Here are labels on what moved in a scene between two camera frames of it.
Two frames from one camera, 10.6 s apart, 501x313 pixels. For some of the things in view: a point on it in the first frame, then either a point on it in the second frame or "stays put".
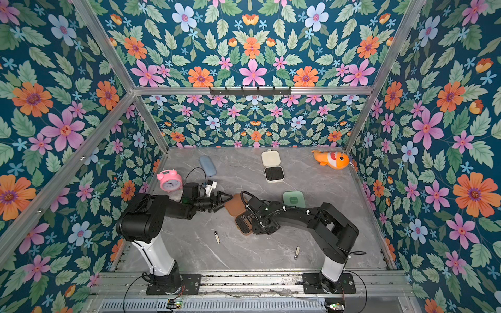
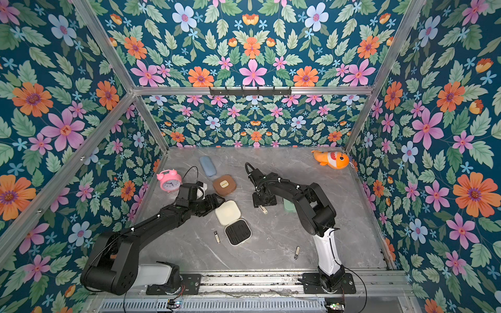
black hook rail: (250, 92) stays put
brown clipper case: (235, 207) → (224, 184)
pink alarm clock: (170, 180) stays put
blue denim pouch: (207, 165) stays put
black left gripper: (216, 203) stays put
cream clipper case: (274, 172) → (237, 230)
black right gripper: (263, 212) → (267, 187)
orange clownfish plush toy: (335, 160) stays put
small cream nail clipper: (216, 237) stays put
